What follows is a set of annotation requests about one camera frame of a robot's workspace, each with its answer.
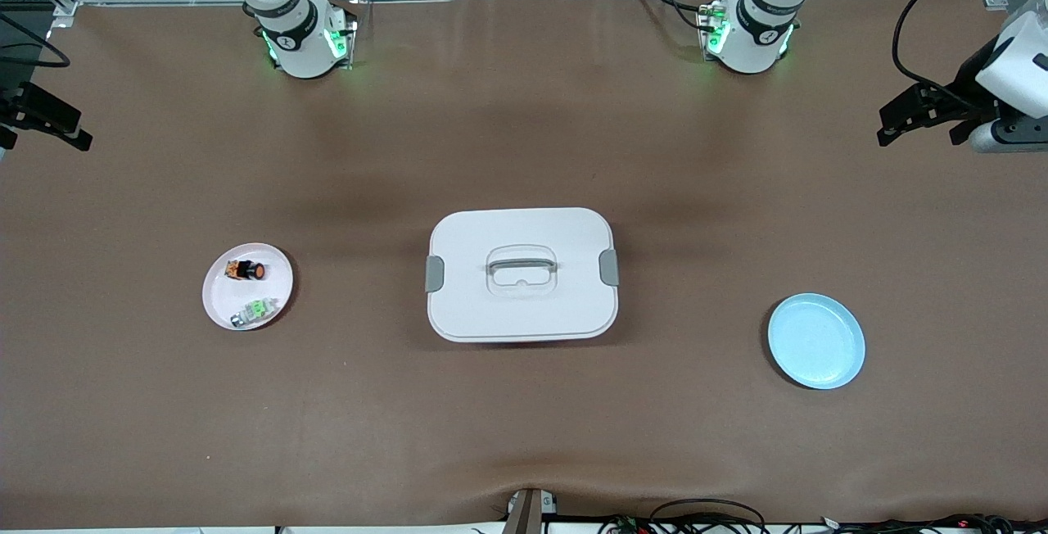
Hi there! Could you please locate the pink box with white lid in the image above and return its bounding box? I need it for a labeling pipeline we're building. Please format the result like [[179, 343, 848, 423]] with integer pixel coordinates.
[[424, 206, 621, 344]]

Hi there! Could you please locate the pink round plate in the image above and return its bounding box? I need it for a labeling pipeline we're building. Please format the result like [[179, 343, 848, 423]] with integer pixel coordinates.
[[201, 242, 295, 332]]

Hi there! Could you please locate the light blue round plate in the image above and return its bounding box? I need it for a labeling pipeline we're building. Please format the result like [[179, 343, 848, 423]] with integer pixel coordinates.
[[767, 292, 867, 391]]

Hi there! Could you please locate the brown table mat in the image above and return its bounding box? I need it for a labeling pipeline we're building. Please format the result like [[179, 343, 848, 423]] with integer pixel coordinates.
[[0, 0, 1048, 528]]

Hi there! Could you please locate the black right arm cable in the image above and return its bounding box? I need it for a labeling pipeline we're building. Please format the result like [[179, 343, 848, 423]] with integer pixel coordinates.
[[0, 14, 72, 70]]

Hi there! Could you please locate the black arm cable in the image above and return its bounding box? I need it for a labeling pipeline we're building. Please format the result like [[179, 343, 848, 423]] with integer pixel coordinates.
[[0, 14, 72, 70], [891, 0, 1048, 113]]

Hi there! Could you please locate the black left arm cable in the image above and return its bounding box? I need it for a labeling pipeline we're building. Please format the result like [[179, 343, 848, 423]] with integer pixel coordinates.
[[891, 0, 1048, 113]]

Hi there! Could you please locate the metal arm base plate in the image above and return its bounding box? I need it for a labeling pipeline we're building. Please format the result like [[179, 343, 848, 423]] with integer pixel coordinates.
[[326, 2, 359, 71], [694, 0, 725, 55]]

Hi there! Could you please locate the green and white switch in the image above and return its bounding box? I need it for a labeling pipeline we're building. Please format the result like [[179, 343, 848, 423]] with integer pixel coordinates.
[[230, 296, 280, 328]]

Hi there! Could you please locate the black looped cable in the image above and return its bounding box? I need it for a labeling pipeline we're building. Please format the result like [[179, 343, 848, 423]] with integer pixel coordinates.
[[649, 498, 768, 534]]

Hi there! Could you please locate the grey stand post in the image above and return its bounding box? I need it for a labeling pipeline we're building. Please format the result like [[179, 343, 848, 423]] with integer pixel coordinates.
[[501, 487, 559, 534]]

